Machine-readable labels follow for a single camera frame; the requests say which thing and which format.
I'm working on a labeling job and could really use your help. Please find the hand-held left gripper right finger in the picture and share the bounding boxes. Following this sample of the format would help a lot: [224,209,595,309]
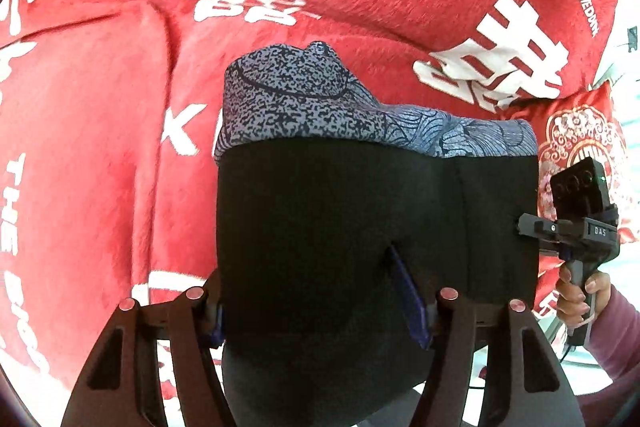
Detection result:
[385,244,586,427]

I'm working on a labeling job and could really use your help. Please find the person's right hand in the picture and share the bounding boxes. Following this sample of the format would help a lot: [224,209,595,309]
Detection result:
[555,264,613,333]

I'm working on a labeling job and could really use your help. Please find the red printed blanket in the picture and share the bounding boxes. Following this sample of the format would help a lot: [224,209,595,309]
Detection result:
[0,0,621,427]

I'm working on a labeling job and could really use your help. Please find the black pants with blue waistband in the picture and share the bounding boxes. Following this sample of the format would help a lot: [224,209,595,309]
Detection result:
[212,41,541,427]

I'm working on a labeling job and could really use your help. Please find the person's right forearm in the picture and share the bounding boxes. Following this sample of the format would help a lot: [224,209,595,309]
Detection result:
[580,284,640,383]

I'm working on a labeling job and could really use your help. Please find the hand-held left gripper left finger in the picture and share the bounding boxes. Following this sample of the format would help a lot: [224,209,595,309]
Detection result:
[60,269,236,427]

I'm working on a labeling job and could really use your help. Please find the red embroidered cushion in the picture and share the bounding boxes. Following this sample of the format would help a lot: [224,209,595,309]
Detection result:
[500,79,640,323]

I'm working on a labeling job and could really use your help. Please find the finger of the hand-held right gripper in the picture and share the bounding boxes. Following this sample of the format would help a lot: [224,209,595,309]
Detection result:
[517,213,557,239]

